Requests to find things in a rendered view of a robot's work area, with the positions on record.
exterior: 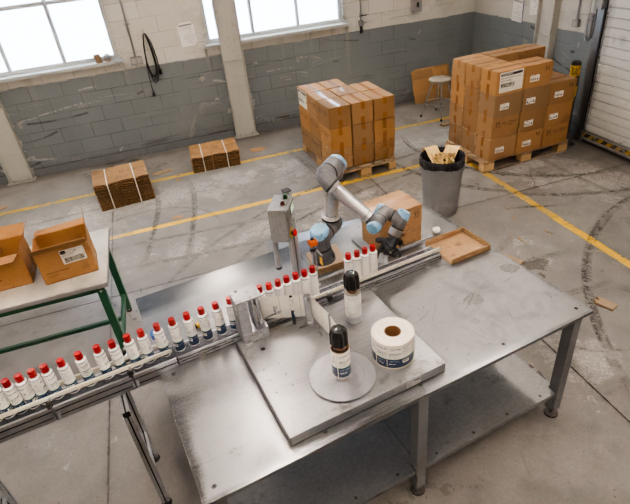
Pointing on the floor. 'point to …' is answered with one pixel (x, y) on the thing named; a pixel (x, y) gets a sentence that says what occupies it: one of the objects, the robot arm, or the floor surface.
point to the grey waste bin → (441, 190)
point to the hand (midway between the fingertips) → (378, 263)
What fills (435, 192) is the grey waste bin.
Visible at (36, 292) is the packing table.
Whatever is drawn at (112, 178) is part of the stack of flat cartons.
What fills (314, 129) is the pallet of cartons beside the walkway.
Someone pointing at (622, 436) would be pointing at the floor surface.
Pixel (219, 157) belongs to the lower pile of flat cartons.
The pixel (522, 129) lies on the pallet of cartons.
